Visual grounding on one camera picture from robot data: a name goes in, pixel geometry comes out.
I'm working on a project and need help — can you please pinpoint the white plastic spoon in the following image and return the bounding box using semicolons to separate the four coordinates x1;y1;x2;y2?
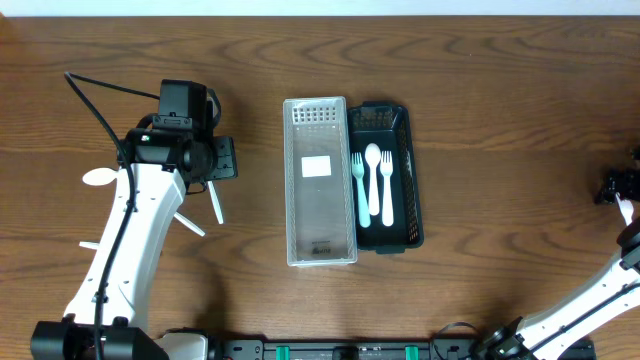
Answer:
365;143;381;216

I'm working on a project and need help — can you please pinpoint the clear plastic basket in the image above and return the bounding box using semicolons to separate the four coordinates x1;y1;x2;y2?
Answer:
283;96;357;267

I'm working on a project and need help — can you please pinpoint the white utensil handle upright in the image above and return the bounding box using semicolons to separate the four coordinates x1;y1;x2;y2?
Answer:
207;181;224;224

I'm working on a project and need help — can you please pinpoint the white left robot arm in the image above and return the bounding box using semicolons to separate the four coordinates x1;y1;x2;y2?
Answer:
30;128;237;359

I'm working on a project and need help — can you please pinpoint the white plastic fork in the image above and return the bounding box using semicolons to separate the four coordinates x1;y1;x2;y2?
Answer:
380;151;394;227

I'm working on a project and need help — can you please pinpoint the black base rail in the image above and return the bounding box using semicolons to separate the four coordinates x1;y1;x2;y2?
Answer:
209;335;597;360

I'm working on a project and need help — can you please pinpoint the pale green plastic fork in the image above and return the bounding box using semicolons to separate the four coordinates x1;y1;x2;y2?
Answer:
351;152;371;228

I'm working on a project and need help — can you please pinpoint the white utensil handle slanted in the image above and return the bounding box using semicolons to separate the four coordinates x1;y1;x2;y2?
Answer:
174;212;206;237

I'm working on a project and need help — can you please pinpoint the white spoon under left arm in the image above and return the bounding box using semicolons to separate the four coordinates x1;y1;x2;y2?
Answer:
82;167;118;187

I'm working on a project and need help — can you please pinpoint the white utensil tip left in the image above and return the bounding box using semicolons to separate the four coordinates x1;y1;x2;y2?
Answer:
78;241;99;250

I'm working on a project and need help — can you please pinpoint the black plastic basket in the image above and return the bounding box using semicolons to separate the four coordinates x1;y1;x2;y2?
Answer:
347;101;424;254

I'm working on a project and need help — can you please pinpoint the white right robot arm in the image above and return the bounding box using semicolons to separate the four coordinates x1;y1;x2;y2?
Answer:
472;167;639;360

